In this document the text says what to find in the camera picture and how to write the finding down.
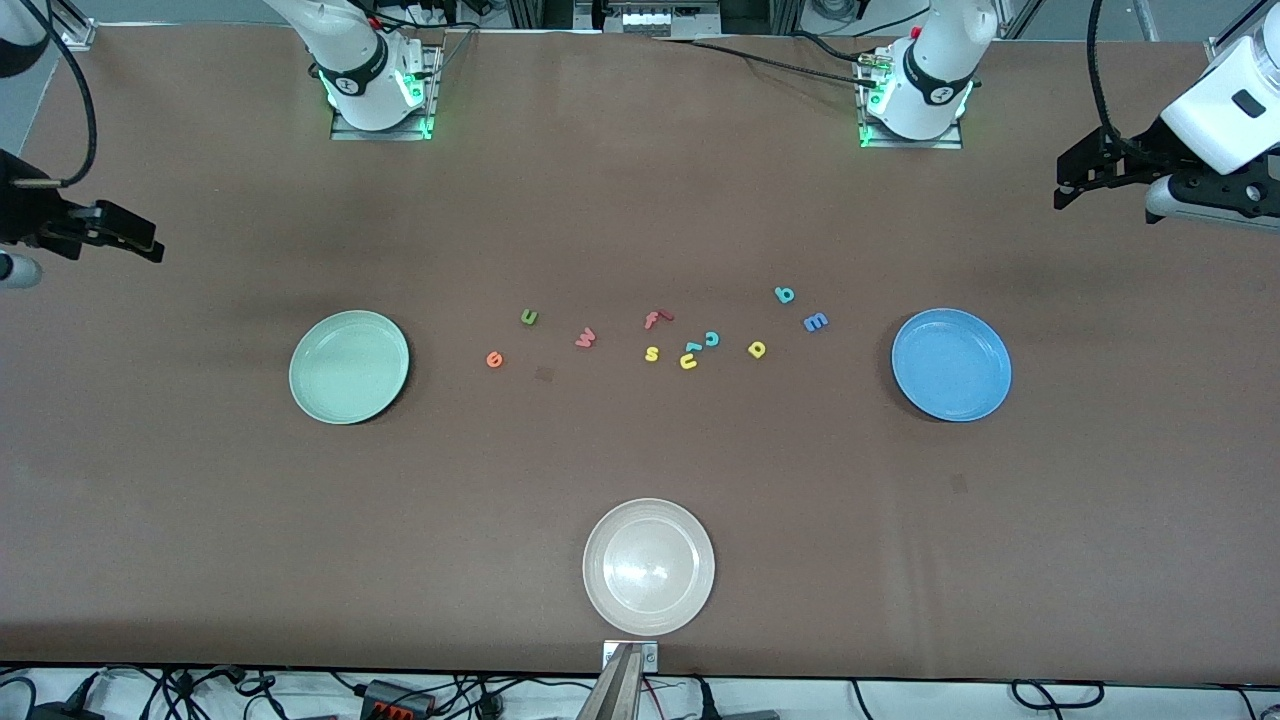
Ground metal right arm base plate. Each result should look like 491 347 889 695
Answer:
330 42 443 142

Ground short black table cable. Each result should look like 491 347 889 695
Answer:
790 30 881 67

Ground black power strip orange switches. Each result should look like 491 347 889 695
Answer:
362 680 437 720

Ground beige plate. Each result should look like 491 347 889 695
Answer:
582 497 717 637

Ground aluminium camera pole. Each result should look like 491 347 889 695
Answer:
577 643 646 720

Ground green plate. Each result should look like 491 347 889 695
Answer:
288 309 411 426

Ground grey equipment box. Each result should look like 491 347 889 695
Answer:
575 0 723 39

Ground metal pole mounting bracket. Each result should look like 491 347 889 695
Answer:
602 639 660 674

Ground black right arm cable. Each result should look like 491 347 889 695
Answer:
18 0 98 191

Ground blue plate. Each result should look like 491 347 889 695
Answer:
890 307 1013 423

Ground looped black floor cable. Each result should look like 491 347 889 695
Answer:
1010 679 1107 713

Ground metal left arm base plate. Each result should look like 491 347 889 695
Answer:
857 48 966 151

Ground black left arm loop cable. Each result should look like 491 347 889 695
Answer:
1088 0 1151 166

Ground long black table cable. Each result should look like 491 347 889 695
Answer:
655 36 886 89

